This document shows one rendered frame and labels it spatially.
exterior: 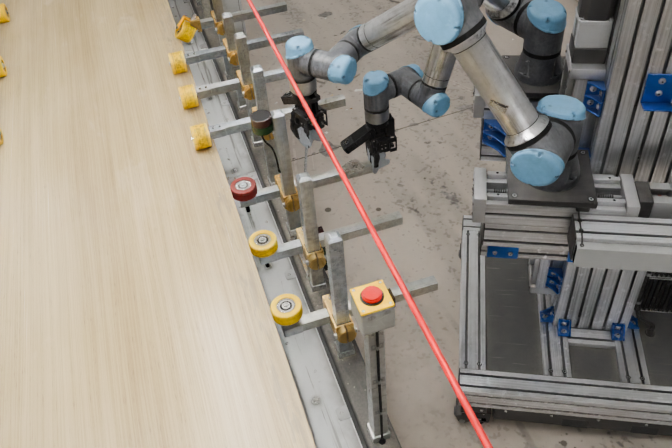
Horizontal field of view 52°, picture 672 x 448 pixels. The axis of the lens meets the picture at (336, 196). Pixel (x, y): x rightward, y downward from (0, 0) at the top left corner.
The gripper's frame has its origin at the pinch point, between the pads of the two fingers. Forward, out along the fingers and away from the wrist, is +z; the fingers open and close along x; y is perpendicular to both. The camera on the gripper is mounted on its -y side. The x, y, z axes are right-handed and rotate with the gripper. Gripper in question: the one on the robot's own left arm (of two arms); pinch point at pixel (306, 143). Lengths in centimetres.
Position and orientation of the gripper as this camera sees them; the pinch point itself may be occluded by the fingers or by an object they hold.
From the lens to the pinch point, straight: 208.8
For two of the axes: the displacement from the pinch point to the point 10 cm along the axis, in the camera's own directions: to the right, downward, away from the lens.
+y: 6.2, 4.9, -6.1
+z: 0.7, 7.4, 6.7
